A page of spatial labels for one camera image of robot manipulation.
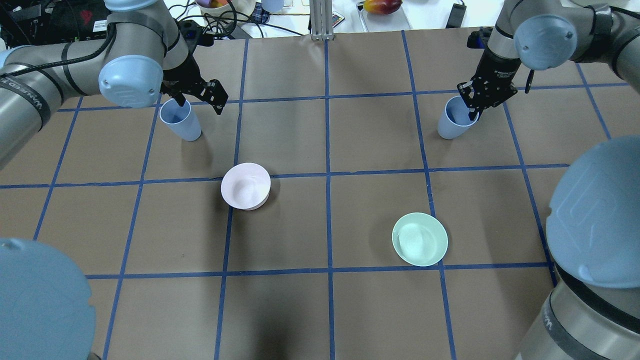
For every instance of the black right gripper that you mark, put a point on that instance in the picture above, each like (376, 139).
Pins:
(500, 68)

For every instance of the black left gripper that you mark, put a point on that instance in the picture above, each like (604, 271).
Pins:
(181, 76)

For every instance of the blue cup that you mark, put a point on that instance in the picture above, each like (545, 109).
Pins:
(454, 120)
(272, 6)
(181, 120)

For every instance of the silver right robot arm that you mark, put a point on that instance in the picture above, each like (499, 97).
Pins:
(593, 231)

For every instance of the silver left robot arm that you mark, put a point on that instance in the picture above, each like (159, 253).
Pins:
(45, 311)

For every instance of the bowl of coloured blocks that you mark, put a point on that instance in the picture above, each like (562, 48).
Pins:
(218, 8)

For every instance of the pink bowl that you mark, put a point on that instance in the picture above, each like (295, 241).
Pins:
(246, 186)

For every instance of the black power brick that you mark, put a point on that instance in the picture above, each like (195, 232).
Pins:
(456, 15)

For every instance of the blue cup on rack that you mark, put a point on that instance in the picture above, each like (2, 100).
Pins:
(272, 6)

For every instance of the metal tray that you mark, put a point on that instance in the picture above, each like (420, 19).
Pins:
(397, 21)

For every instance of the mint green bowl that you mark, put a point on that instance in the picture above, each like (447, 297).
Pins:
(420, 239)

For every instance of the red mango fruit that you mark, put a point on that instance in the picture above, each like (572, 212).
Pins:
(382, 7)

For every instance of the white remote control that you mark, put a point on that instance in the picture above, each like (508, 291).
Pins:
(337, 19)

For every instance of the black computer box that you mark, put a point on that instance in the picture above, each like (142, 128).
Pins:
(41, 22)

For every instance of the aluminium frame post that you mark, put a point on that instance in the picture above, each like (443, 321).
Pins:
(321, 20)

